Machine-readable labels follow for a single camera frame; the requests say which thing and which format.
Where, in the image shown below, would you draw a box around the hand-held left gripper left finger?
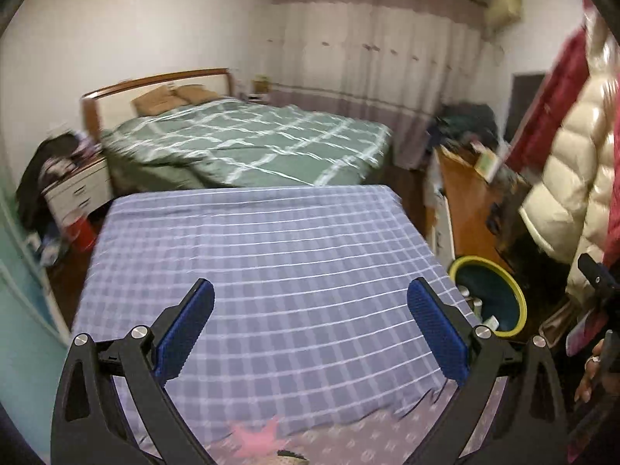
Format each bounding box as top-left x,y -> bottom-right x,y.
51,278 -> 216,465

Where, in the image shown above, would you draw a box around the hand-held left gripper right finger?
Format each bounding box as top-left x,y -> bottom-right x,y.
406,278 -> 567,465

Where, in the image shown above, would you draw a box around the yellow rimmed trash bin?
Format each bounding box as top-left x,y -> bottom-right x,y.
448,256 -> 528,339

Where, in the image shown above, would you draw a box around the person's right hand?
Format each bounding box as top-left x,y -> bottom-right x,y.
574,336 -> 608,403

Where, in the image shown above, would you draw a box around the purple checked tablecloth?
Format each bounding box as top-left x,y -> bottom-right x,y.
70,184 -> 478,439

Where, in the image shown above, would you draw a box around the cream down jacket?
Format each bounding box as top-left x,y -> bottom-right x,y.
518,14 -> 620,311

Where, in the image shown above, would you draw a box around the wooden desk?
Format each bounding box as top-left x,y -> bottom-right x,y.
426,148 -> 524,272

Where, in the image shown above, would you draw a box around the pink patterned cloth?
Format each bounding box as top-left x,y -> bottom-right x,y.
116,382 -> 505,465

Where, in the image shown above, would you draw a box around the red bucket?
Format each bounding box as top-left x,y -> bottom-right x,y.
68,218 -> 100,253

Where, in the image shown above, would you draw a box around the plastic bags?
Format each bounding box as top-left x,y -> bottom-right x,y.
29,235 -> 69,267

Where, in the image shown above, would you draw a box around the sliding wardrobe door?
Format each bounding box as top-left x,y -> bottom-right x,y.
0,155 -> 69,427

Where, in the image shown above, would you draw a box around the green desk box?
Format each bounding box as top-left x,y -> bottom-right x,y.
472,148 -> 499,180

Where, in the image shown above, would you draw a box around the white nightstand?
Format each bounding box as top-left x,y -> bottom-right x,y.
43,157 -> 114,226

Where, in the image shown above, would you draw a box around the red down jacket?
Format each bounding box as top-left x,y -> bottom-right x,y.
506,0 -> 620,262

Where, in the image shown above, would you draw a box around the black television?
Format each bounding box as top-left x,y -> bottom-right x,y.
504,72 -> 548,143

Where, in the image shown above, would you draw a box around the green checked duvet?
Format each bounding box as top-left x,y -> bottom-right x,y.
99,99 -> 393,189

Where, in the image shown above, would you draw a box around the mixed clothes heap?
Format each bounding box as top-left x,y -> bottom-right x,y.
426,102 -> 502,156

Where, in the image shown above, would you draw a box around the dark clothes pile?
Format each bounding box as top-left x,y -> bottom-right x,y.
14,133 -> 105,233

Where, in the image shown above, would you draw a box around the brown pillow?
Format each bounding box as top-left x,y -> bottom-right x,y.
132,88 -> 187,116
174,84 -> 219,103

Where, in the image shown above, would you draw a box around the wooden bed headboard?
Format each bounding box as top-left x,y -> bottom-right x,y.
80,68 -> 236,143

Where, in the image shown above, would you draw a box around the pink beige curtain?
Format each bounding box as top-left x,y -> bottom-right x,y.
269,0 -> 487,170

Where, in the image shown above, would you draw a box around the wall air conditioner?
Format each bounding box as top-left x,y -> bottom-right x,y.
486,0 -> 524,30

